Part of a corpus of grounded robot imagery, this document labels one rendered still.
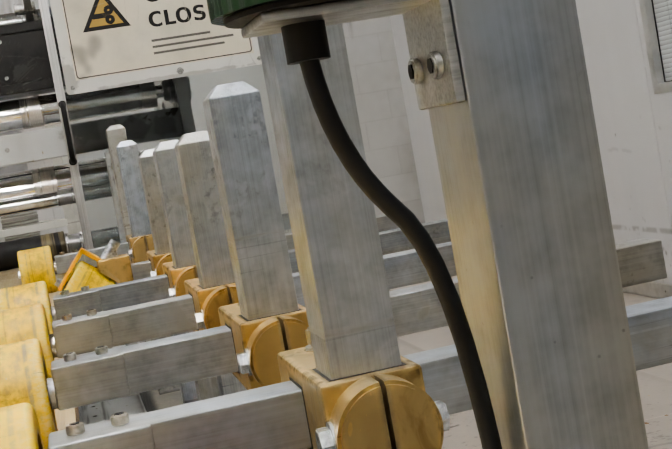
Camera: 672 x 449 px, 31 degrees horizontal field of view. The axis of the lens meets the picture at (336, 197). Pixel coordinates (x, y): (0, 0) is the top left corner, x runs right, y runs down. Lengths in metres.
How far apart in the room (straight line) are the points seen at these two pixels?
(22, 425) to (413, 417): 0.18
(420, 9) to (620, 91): 5.82
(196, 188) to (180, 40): 1.82
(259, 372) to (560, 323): 0.48
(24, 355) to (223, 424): 0.26
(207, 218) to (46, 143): 1.82
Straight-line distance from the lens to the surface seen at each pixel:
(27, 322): 1.09
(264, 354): 0.79
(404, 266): 1.14
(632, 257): 0.95
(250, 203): 0.81
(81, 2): 2.86
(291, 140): 0.56
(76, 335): 1.10
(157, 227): 1.55
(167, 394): 2.07
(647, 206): 6.10
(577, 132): 0.33
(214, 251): 1.06
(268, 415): 0.61
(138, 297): 1.35
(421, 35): 0.34
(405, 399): 0.55
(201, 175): 1.06
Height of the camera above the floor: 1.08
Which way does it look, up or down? 3 degrees down
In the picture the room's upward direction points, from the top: 10 degrees counter-clockwise
